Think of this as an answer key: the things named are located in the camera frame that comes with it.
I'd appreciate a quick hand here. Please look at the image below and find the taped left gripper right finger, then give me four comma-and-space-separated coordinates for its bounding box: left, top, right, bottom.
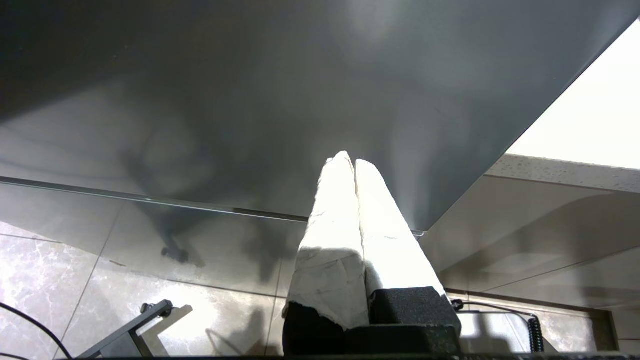
355, 159, 462, 342

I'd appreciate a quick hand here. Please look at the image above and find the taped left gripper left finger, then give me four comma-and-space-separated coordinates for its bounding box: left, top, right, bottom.
282, 151, 370, 356

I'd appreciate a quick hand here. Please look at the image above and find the grey robot base chassis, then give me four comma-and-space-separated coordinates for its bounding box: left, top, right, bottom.
77, 299, 195, 360

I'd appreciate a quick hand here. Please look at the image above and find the grey under-counter cabinet front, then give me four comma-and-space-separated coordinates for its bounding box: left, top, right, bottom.
419, 174, 640, 308

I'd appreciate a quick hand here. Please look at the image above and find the grey glossy refrigerator door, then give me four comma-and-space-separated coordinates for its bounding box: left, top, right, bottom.
0, 0, 640, 236
0, 176, 426, 301

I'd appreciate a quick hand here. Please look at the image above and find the tall beige side panel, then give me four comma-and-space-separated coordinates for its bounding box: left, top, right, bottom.
505, 19, 640, 171

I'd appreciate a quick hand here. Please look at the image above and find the black coiled cable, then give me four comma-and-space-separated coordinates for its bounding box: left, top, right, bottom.
451, 299, 547, 354

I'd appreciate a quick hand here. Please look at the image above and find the thin black floor cable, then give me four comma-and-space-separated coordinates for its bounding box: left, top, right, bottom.
0, 301, 75, 360

